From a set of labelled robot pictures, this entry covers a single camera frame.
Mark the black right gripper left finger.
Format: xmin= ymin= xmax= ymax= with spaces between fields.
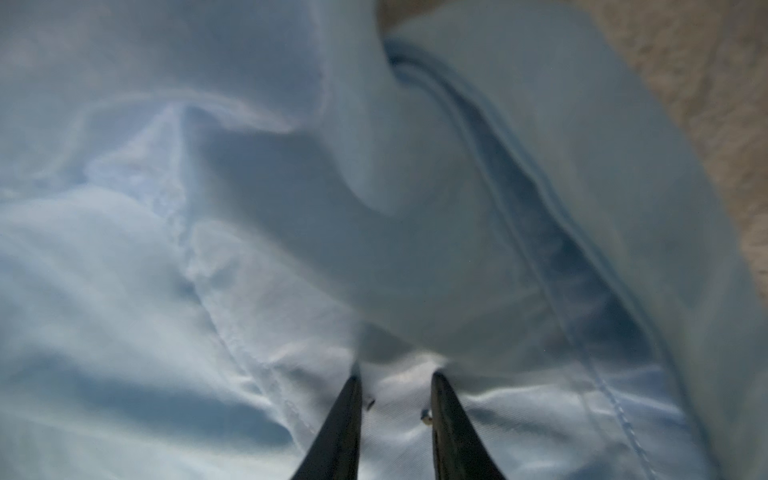
xmin=291 ymin=376 xmax=363 ymax=480

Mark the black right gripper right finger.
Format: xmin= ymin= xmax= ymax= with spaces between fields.
xmin=430 ymin=372 xmax=505 ymax=480

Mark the light blue long sleeve shirt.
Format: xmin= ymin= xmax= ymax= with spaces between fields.
xmin=1 ymin=1 xmax=767 ymax=479

